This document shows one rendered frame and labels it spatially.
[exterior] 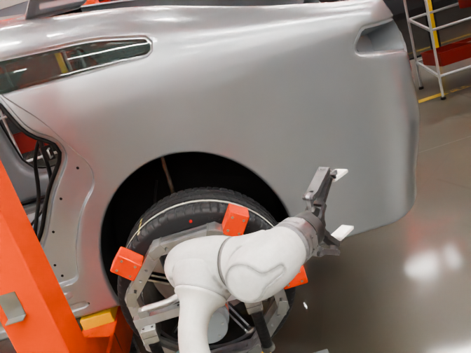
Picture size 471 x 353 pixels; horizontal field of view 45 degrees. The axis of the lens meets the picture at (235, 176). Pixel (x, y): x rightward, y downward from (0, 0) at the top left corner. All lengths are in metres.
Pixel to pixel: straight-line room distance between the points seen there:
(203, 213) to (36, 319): 0.64
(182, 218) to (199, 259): 0.92
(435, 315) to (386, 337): 0.28
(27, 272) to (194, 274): 0.90
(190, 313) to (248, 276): 0.17
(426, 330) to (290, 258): 2.09
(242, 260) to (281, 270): 0.07
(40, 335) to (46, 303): 0.12
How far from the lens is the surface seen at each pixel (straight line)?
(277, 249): 1.00
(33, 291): 1.92
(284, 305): 2.08
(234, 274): 0.98
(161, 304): 1.85
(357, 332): 3.13
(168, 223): 2.01
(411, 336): 3.04
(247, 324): 2.24
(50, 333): 1.99
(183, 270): 1.10
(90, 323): 2.58
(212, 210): 1.99
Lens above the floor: 1.89
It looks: 19 degrees down
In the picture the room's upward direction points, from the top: 18 degrees counter-clockwise
